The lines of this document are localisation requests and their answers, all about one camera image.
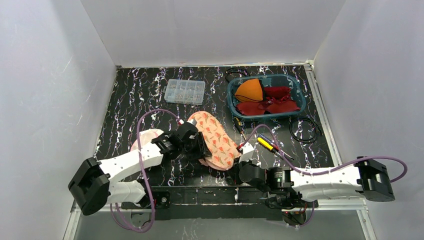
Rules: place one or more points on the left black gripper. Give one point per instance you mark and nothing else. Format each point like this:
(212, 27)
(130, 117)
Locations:
(201, 149)

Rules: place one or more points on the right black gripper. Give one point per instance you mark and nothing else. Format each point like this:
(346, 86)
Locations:
(243, 168)

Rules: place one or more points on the floral pink laundry bag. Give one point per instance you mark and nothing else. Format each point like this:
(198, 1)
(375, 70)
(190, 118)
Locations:
(222, 147)

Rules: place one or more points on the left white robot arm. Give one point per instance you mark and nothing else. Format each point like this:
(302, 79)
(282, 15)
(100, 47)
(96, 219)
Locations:
(98, 183)

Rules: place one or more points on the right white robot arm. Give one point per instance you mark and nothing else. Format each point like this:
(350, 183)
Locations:
(287, 187)

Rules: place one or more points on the white mesh laundry bag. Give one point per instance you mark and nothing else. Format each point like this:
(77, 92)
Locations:
(146, 136)

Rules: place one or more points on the orange bra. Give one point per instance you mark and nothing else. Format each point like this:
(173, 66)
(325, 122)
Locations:
(250, 91)

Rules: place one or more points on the dark red bra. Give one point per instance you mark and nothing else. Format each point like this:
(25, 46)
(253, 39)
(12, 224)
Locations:
(277, 100)

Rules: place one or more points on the yellow red screwdriver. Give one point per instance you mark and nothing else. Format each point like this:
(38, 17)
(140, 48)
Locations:
(281, 153)

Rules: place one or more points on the black yellow screwdriver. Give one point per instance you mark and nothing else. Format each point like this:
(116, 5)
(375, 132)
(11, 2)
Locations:
(238, 126)

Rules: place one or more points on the clear plastic parts box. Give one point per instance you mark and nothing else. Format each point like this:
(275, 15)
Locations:
(187, 92)

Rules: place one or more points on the teal plastic basket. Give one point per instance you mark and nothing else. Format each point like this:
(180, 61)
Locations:
(269, 80)

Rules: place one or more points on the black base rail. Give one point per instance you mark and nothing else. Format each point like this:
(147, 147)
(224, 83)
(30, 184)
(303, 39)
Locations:
(228, 202)

